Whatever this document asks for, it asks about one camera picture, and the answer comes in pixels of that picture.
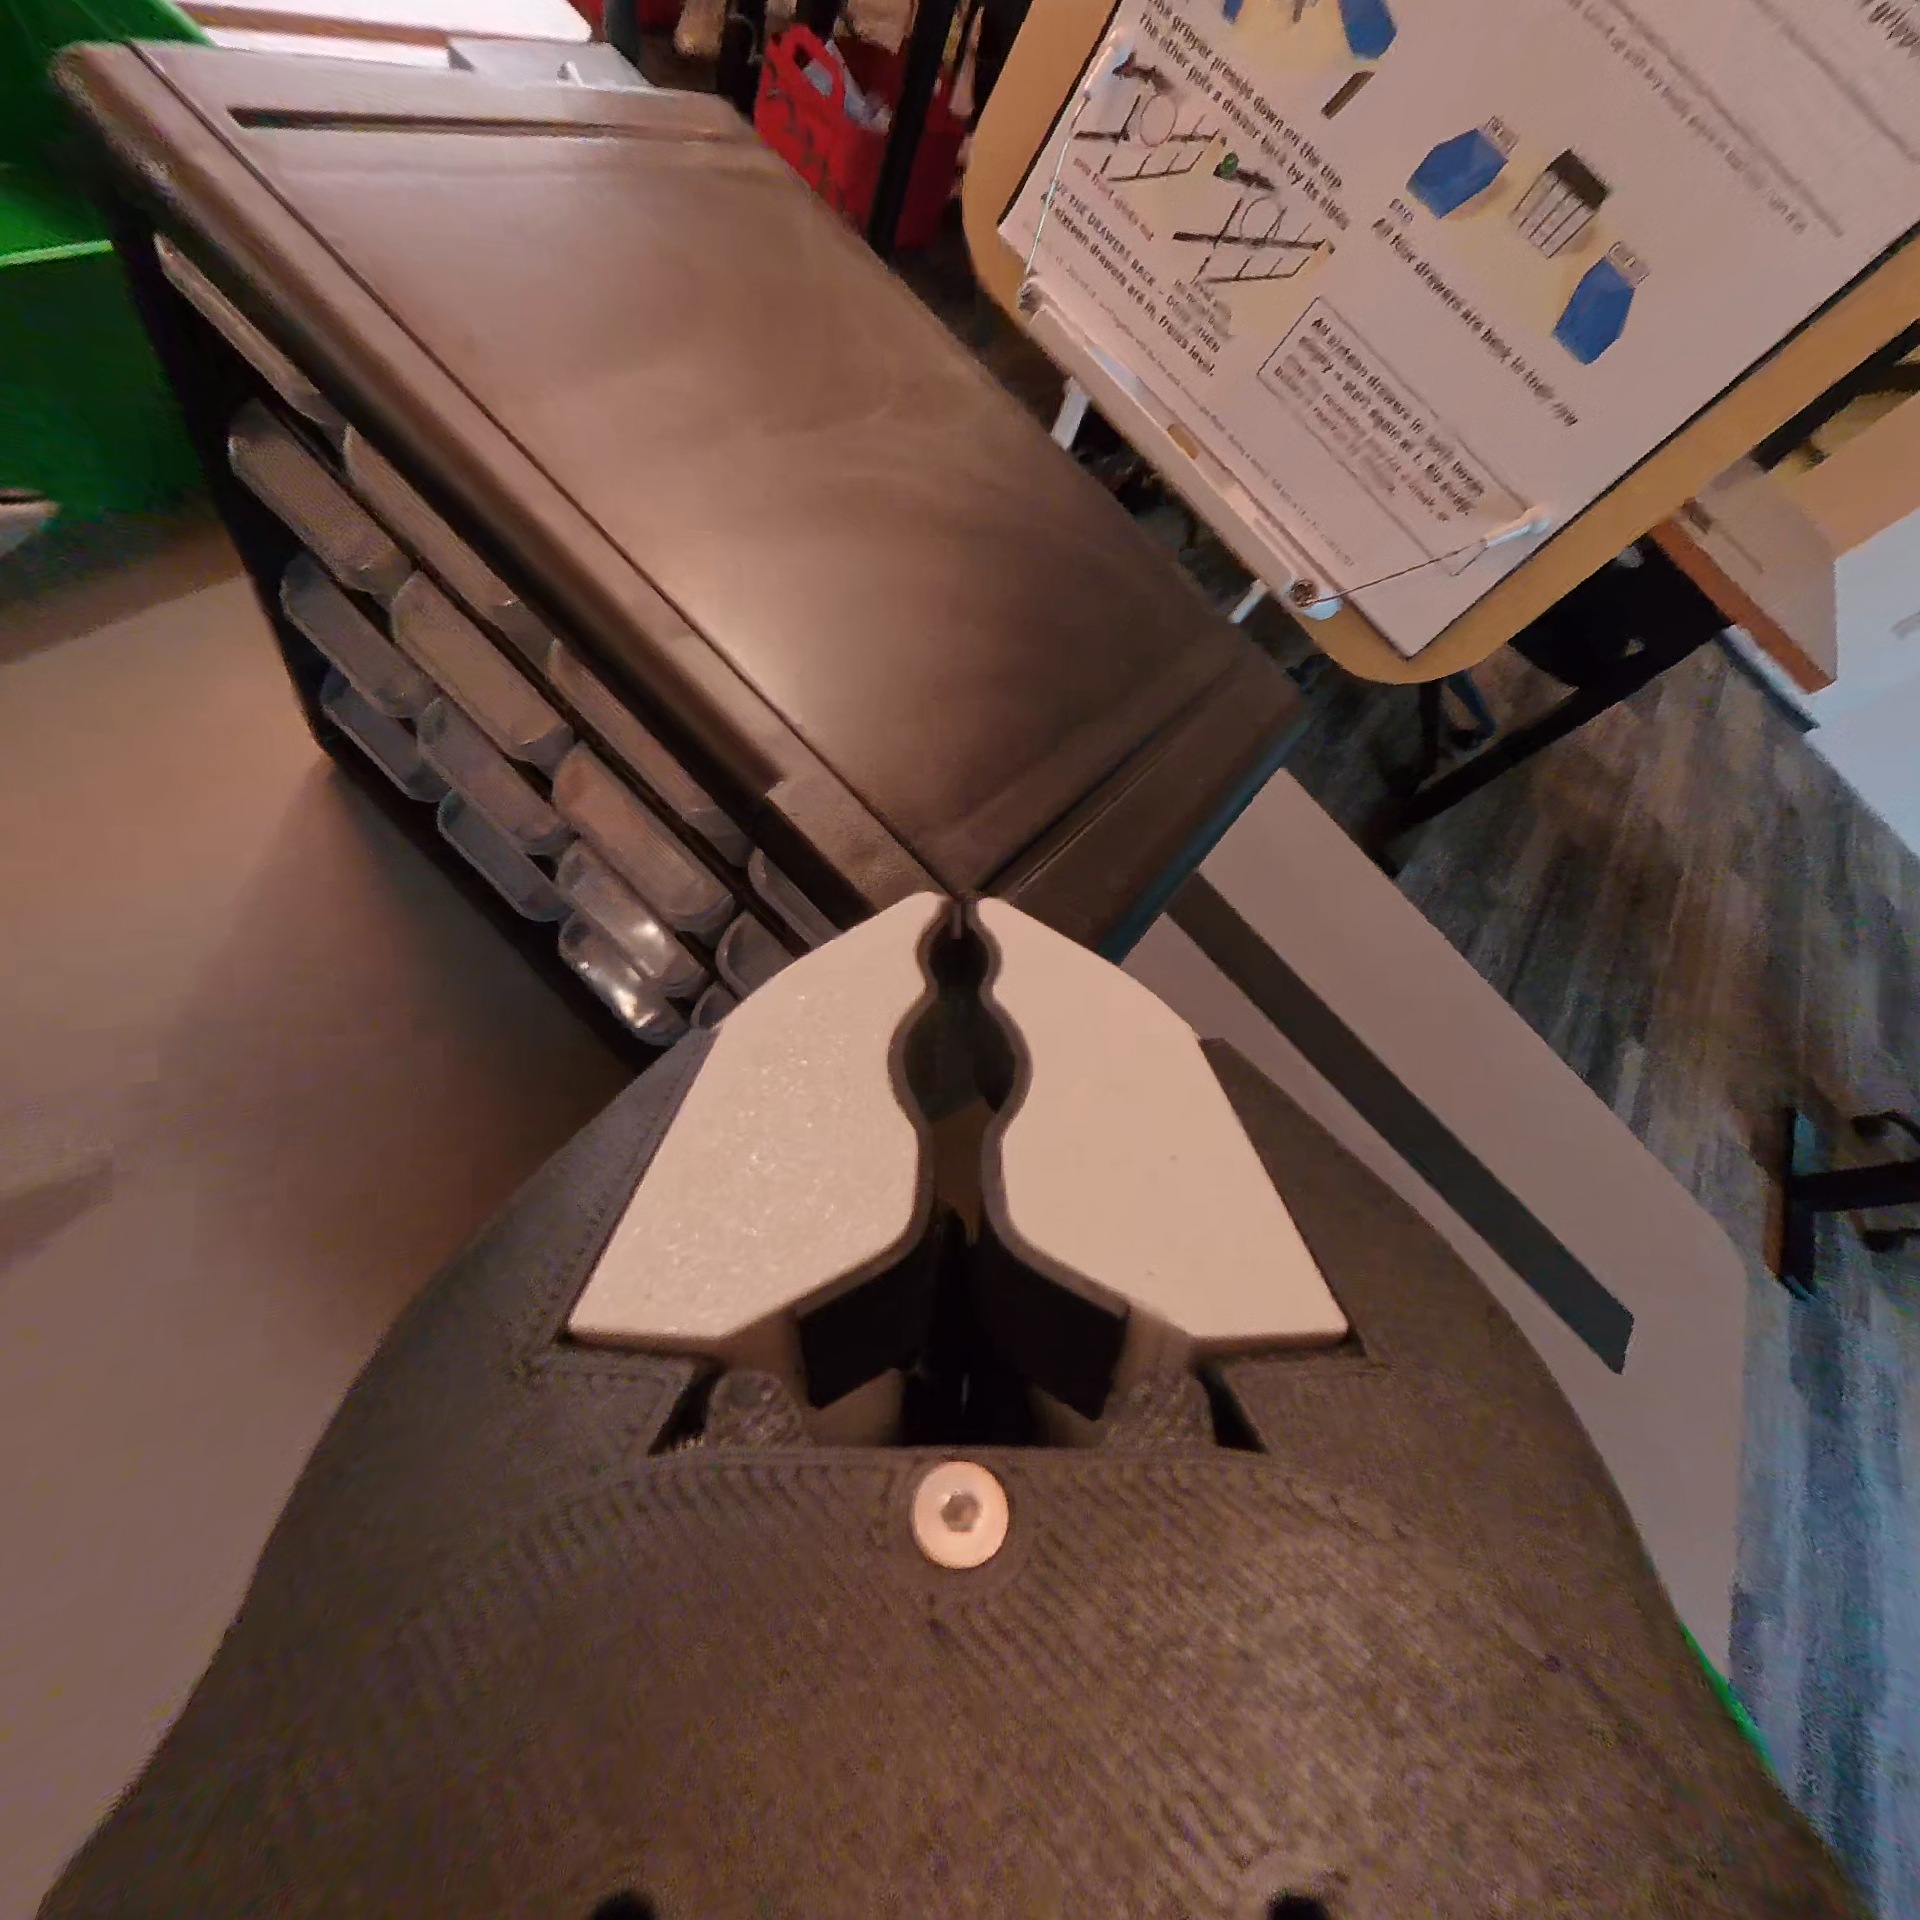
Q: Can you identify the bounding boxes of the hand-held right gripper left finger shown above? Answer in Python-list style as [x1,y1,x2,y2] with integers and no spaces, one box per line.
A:
[567,892,961,1413]

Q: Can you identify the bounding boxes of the red basket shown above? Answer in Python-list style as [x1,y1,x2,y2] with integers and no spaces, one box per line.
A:
[755,28,975,227]

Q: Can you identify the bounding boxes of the black drawer cabinet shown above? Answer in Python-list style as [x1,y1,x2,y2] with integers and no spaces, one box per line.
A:
[52,37,1307,1059]

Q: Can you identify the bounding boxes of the black stand legs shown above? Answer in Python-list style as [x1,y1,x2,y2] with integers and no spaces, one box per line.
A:
[1388,540,1742,856]

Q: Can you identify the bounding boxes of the green plastic bin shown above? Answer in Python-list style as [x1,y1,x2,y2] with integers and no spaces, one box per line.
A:
[0,0,213,504]

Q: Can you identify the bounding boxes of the printed instruction sheet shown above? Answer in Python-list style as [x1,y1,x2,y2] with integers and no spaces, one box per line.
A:
[996,0,1920,662]

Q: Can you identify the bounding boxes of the white sheet holder bar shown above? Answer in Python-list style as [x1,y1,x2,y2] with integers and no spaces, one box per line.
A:
[1017,277,1555,620]

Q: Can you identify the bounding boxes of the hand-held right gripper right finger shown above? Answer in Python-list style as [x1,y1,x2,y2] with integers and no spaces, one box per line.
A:
[967,893,1352,1420]

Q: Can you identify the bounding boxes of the instruction sheet on board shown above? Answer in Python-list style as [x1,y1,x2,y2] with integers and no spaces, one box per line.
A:
[960,0,1920,688]

